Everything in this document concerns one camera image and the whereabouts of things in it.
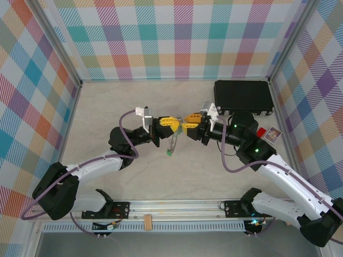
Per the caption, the perforated metal keyring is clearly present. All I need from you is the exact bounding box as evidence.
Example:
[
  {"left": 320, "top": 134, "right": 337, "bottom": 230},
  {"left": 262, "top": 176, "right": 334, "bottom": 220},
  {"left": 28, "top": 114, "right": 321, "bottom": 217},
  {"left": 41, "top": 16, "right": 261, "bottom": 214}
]
[{"left": 166, "top": 131, "right": 180, "bottom": 155}]

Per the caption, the black carrying case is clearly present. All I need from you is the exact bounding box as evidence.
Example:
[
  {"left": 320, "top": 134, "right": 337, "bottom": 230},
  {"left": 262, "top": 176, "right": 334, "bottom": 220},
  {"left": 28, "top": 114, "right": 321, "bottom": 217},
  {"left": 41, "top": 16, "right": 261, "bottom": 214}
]
[{"left": 213, "top": 79, "right": 274, "bottom": 118}]

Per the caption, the small printed card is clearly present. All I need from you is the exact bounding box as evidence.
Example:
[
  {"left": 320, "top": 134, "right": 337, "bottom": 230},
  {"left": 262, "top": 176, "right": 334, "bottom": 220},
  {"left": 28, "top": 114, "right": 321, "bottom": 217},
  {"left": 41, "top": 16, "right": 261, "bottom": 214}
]
[{"left": 263, "top": 126, "right": 282, "bottom": 142}]

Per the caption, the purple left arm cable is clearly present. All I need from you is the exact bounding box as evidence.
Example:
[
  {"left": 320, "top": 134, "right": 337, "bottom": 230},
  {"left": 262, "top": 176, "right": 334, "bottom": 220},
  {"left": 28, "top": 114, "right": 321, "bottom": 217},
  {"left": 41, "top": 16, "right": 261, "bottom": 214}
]
[{"left": 20, "top": 109, "right": 140, "bottom": 238}]

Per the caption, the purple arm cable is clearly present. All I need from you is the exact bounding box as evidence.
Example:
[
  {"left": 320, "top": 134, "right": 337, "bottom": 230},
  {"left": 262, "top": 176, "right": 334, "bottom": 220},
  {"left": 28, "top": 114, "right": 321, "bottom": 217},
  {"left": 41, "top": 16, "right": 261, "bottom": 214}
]
[
  {"left": 217, "top": 114, "right": 338, "bottom": 238},
  {"left": 20, "top": 109, "right": 140, "bottom": 238}
]

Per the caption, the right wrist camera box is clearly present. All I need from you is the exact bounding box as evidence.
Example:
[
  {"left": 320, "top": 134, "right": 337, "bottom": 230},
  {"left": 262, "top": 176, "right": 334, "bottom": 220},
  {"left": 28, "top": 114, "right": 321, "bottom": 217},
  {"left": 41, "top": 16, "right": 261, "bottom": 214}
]
[{"left": 199, "top": 101, "right": 220, "bottom": 132}]

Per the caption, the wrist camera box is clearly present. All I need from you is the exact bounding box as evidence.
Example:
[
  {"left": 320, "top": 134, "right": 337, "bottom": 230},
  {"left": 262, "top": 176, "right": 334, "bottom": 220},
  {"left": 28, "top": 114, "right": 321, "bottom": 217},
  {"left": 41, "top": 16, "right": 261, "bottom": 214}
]
[
  {"left": 199, "top": 101, "right": 220, "bottom": 132},
  {"left": 135, "top": 106, "right": 155, "bottom": 133}
]

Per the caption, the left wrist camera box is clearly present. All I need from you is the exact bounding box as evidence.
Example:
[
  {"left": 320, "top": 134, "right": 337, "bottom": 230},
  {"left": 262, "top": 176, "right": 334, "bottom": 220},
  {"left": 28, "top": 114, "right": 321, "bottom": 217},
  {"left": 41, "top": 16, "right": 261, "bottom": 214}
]
[{"left": 135, "top": 106, "right": 155, "bottom": 133}]

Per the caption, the thin black cable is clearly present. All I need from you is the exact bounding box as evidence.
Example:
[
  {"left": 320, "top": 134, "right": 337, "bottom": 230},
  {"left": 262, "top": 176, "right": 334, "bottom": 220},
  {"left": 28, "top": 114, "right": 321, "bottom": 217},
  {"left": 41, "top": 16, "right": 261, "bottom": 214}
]
[{"left": 223, "top": 139, "right": 240, "bottom": 157}]

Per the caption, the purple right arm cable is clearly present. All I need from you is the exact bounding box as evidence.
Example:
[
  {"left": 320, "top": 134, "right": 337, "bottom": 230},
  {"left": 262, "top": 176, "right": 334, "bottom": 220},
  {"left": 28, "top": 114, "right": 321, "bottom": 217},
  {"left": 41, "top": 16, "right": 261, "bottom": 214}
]
[{"left": 217, "top": 114, "right": 338, "bottom": 238}]

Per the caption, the aluminium side rail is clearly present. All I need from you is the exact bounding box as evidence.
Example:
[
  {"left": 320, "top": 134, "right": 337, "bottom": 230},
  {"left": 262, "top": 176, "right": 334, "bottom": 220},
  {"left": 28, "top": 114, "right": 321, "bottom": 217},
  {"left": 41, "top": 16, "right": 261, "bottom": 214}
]
[
  {"left": 47, "top": 81, "right": 83, "bottom": 201},
  {"left": 267, "top": 80, "right": 309, "bottom": 198}
]

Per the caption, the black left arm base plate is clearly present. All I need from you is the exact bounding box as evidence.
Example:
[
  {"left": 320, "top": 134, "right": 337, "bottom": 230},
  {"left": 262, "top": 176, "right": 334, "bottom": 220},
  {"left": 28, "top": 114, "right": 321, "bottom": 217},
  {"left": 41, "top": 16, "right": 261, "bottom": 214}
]
[{"left": 81, "top": 201, "right": 131, "bottom": 220}]

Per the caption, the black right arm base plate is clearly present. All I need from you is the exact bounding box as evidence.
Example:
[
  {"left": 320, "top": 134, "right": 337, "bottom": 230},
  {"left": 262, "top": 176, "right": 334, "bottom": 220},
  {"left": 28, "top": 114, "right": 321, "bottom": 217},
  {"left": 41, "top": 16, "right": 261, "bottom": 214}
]
[{"left": 223, "top": 199, "right": 258, "bottom": 218}]

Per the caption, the aluminium mounting rail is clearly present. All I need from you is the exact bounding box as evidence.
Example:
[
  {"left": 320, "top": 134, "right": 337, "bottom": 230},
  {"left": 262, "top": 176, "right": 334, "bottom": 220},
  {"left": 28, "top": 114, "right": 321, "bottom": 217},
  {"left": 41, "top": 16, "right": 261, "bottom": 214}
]
[{"left": 29, "top": 196, "right": 324, "bottom": 222}]

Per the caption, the power connector with wires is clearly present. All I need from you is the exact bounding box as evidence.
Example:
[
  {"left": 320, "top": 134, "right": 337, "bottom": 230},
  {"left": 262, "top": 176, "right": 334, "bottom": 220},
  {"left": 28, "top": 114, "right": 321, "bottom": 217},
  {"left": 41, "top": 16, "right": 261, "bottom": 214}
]
[
  {"left": 250, "top": 217, "right": 269, "bottom": 227},
  {"left": 92, "top": 208, "right": 126, "bottom": 231}
]

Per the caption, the white slotted cable duct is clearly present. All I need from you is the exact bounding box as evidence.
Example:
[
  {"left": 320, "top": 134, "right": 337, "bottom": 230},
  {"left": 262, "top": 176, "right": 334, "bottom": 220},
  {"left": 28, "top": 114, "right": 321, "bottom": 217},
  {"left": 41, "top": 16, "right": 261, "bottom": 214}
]
[{"left": 42, "top": 223, "right": 246, "bottom": 233}]

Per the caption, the aluminium corner post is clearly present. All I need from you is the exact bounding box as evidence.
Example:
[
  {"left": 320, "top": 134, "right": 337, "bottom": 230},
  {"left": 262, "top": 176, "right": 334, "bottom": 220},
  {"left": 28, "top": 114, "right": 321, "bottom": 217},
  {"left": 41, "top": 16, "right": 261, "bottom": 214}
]
[
  {"left": 266, "top": 0, "right": 319, "bottom": 84},
  {"left": 26, "top": 0, "right": 83, "bottom": 86}
]

